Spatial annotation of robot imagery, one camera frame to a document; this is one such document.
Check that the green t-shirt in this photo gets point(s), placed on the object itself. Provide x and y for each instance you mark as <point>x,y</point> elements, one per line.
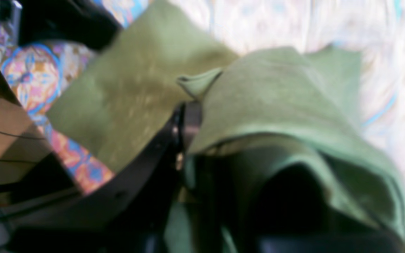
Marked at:
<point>279,149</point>

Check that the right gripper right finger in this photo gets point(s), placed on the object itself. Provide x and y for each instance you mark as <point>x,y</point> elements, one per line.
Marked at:
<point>347,239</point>

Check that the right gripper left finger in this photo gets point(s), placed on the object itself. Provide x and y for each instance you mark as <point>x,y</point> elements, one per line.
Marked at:
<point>127,214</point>

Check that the patterned tablecloth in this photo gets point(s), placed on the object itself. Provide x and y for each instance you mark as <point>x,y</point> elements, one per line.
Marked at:
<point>37,74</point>

